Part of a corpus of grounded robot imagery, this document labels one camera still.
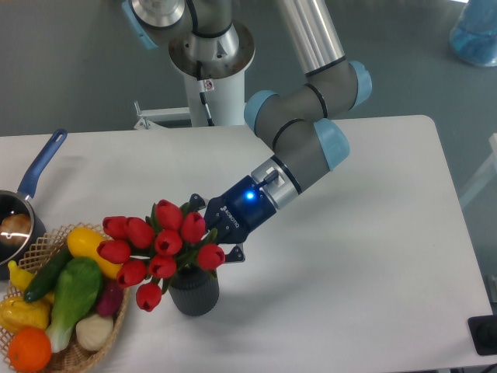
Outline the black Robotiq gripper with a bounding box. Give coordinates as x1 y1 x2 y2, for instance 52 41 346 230
179 176 276 263

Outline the red tulip bouquet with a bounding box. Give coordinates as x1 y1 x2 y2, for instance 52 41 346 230
97 200 225 312

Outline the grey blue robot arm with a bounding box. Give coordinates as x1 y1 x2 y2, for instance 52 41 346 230
122 1 372 262

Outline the dark grey ribbed vase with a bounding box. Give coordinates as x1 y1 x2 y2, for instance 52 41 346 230
169 266 220 316

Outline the purple red onion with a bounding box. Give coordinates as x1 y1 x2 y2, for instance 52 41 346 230
96 281 123 317

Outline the yellow squash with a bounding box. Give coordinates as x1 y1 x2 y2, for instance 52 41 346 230
67 227 121 280

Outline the green bok choy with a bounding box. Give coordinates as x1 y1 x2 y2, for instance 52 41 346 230
46 257 103 354

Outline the white garlic bulb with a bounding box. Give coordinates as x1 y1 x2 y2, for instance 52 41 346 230
75 314 113 351

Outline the woven wicker basket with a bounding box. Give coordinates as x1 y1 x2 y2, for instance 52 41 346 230
0 221 132 373

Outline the green cucumber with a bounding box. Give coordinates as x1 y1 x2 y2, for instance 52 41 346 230
23 246 73 303

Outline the brown bread in pan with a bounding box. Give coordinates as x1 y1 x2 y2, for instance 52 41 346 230
1 214 31 247

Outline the yellow banana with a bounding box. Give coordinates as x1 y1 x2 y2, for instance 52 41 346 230
7 260 55 305

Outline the yellow bell pepper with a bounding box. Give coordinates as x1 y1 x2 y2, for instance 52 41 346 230
1 296 50 334

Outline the orange fruit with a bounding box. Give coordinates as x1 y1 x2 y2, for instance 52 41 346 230
7 327 52 372

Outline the black device at edge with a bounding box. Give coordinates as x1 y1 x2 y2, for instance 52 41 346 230
467 315 497 356

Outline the blue transparent bag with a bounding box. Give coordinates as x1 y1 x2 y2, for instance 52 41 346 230
449 0 496 67

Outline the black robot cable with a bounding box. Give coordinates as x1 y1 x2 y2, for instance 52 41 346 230
196 61 215 127

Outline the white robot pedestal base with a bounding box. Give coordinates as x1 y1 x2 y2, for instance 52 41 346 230
133 21 257 131

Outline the blue handled saucepan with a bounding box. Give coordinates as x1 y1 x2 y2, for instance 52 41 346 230
1 129 68 281

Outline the white frame at right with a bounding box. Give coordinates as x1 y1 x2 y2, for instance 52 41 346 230
459 133 496 209

